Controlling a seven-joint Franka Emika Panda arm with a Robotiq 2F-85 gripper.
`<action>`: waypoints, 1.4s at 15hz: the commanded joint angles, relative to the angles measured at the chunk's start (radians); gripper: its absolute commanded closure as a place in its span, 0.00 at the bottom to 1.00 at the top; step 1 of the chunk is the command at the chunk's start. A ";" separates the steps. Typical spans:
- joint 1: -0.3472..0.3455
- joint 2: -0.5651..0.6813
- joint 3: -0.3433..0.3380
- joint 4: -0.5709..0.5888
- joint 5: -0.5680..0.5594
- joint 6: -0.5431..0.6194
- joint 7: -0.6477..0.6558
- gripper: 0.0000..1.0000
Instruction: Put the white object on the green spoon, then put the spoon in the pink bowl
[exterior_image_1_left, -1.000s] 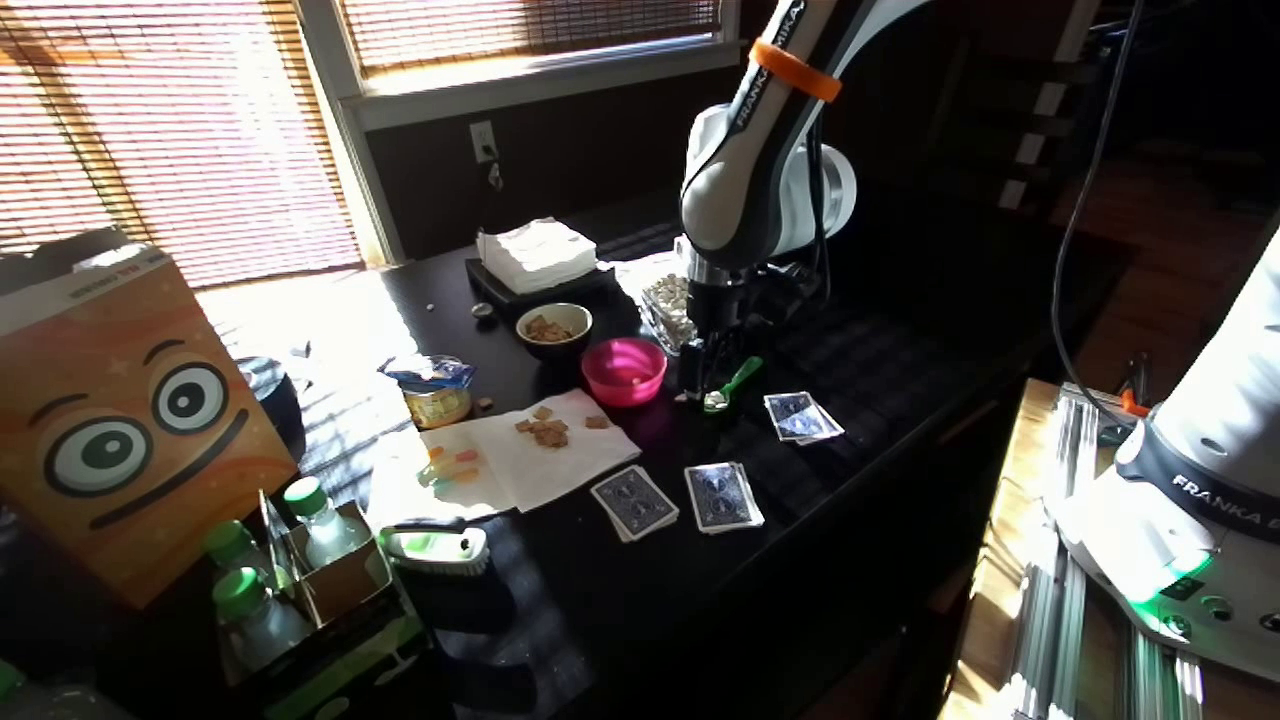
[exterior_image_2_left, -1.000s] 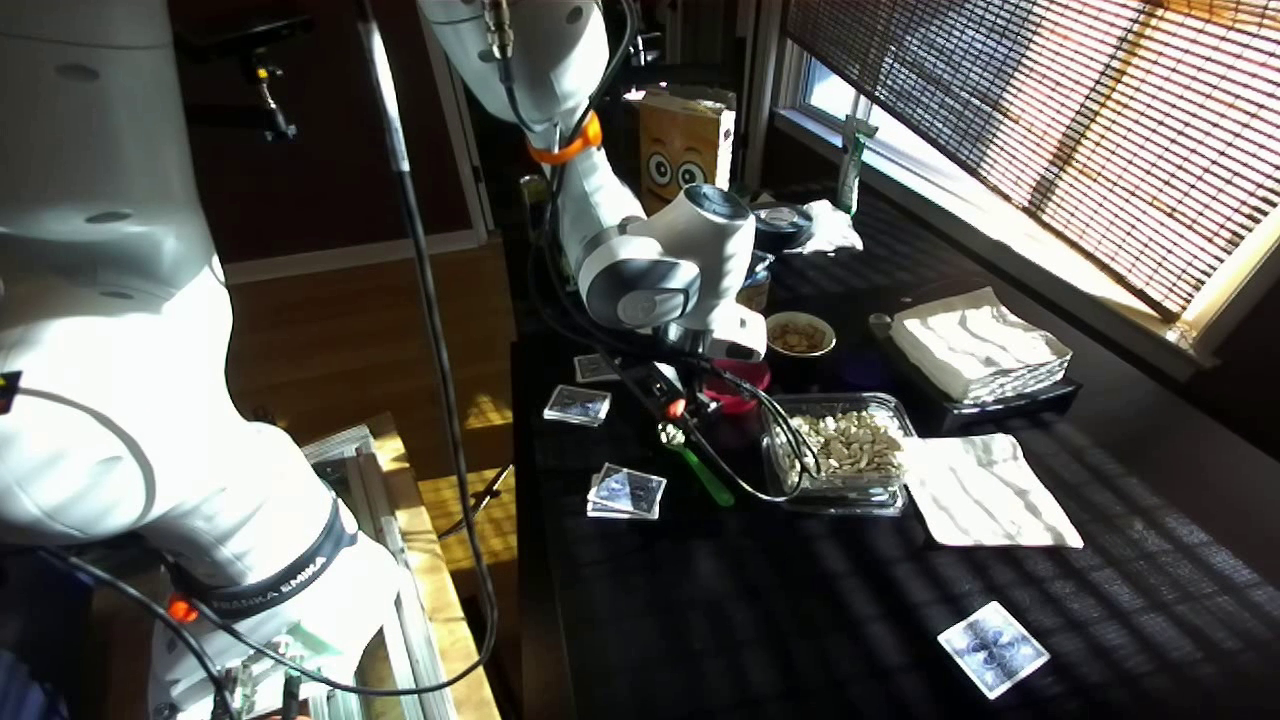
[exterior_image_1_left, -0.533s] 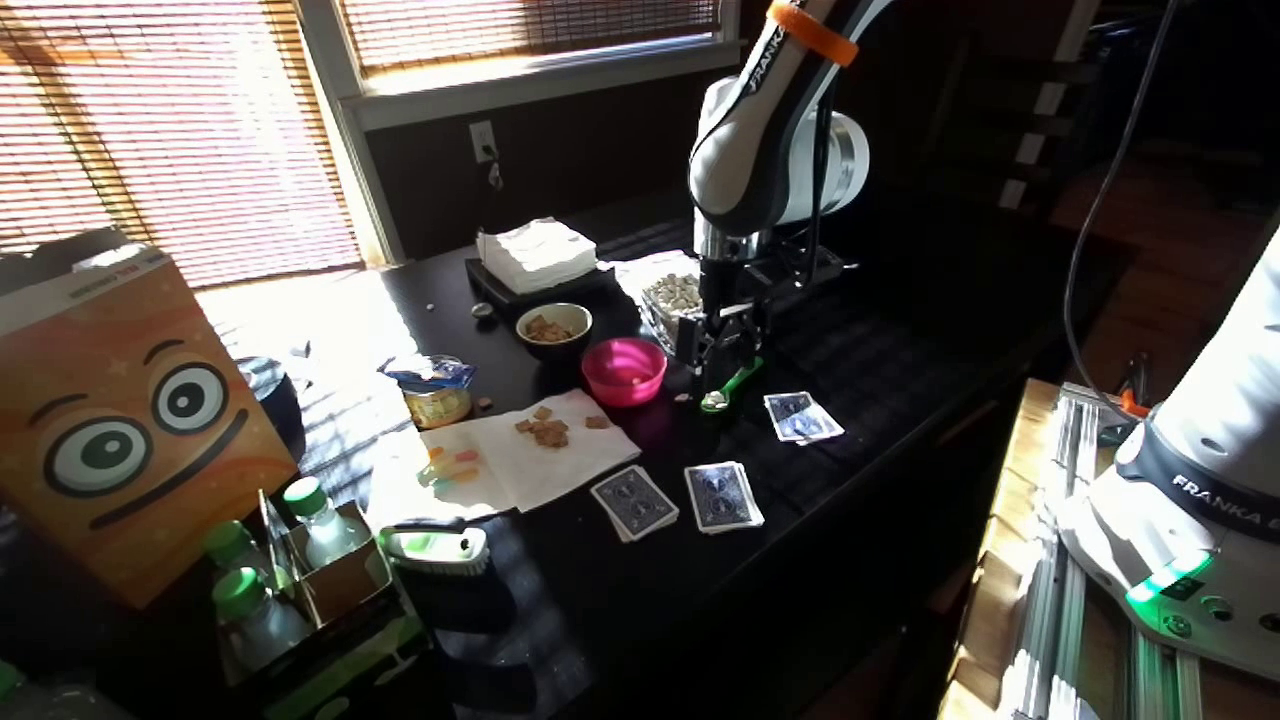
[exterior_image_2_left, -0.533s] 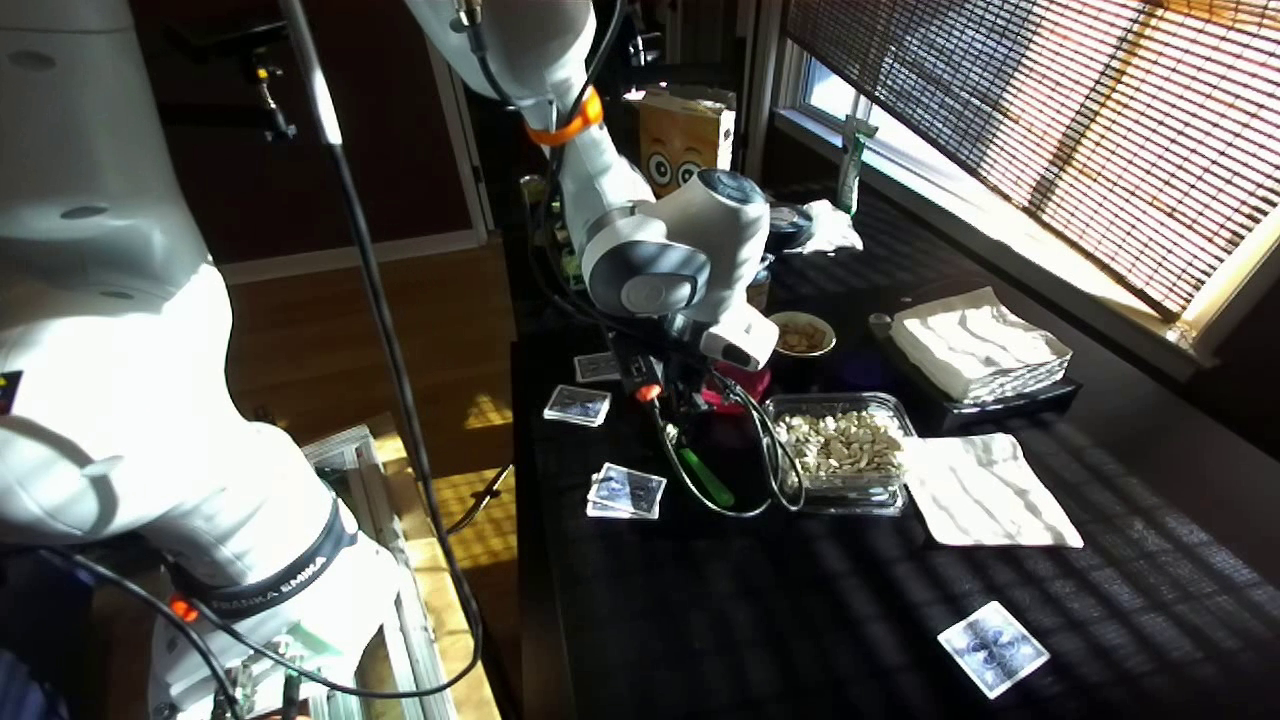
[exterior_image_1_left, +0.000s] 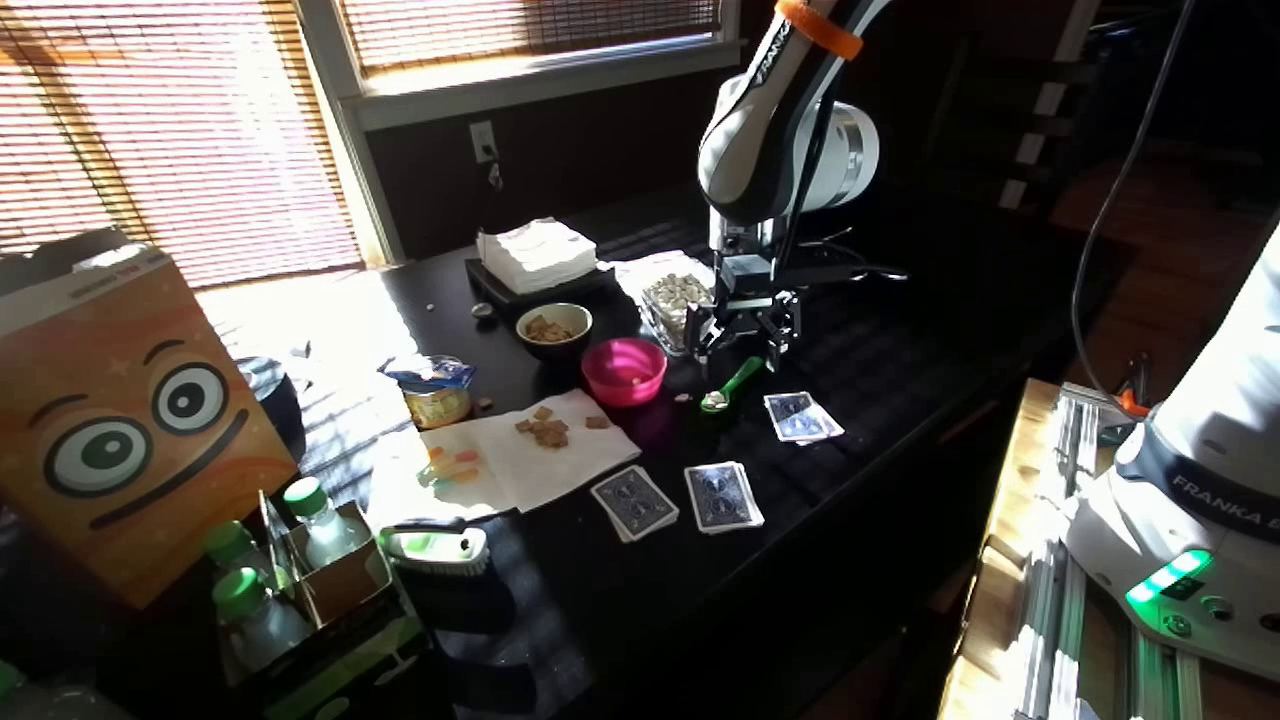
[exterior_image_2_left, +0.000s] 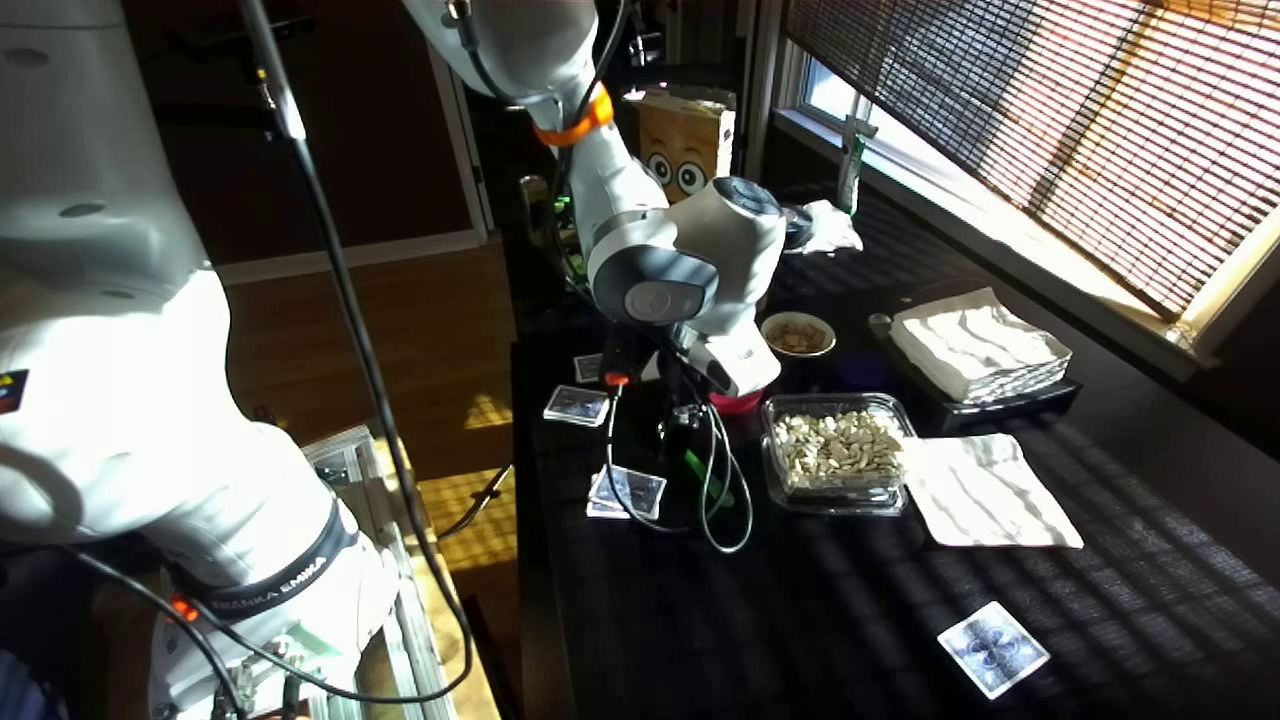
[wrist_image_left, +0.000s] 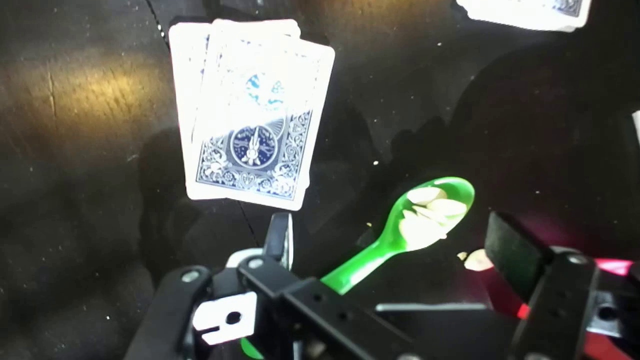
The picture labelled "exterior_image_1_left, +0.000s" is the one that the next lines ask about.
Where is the playing card middle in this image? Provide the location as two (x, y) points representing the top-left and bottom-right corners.
(679, 456), (768, 541)

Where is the white paper towel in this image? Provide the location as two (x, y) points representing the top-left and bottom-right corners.
(416, 383), (643, 521)

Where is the blue playing card deck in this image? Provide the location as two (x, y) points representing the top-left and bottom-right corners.
(588, 459), (685, 547)

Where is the dark striped cloth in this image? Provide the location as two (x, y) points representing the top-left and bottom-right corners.
(420, 511), (598, 720)

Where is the orange arm strap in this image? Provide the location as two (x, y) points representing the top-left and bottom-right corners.
(774, 0), (867, 65)

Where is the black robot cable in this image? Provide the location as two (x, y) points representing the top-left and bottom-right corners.
(1066, 0), (1199, 392)

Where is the white wall outlet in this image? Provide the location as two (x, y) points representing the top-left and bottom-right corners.
(462, 115), (505, 173)

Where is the orange box with cartoon face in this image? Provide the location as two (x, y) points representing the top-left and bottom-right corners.
(0, 241), (300, 613)

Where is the pink plastic bowl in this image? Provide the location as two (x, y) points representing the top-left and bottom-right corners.
(576, 330), (671, 410)

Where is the stack of white napkins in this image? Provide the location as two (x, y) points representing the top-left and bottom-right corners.
(471, 214), (598, 297)

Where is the green capped bottle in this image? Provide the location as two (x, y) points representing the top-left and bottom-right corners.
(281, 470), (379, 573)
(212, 565), (319, 679)
(198, 515), (281, 578)

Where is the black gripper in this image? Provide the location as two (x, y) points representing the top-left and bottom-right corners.
(685, 244), (806, 370)

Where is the small snack cup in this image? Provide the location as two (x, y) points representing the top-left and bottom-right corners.
(377, 352), (478, 432)

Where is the dark round bowl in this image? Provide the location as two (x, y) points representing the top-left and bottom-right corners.
(512, 297), (598, 354)

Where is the dark round can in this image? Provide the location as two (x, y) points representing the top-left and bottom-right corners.
(234, 352), (311, 456)

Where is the white and green device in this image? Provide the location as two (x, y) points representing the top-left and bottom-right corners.
(377, 521), (495, 578)

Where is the green plastic spoon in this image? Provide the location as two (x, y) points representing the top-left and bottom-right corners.
(696, 352), (772, 421)

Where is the green bottle carrier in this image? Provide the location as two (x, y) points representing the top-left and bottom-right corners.
(250, 575), (433, 720)

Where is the wooden window blind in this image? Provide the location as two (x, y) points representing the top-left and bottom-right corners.
(337, 0), (733, 79)
(0, 0), (368, 291)

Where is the clear container of white seeds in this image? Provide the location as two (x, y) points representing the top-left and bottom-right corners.
(641, 270), (725, 359)

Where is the playing card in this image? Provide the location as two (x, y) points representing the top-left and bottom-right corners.
(760, 389), (849, 448)
(679, 456), (768, 541)

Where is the dark shelf unit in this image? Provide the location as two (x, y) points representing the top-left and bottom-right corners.
(933, 0), (1112, 221)

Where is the wooden bench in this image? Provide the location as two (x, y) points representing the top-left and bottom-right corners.
(937, 377), (1280, 720)

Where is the playing card right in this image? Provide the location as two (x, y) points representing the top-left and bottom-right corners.
(760, 389), (849, 448)

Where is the brown cereal pile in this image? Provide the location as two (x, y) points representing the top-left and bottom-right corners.
(515, 404), (576, 452)

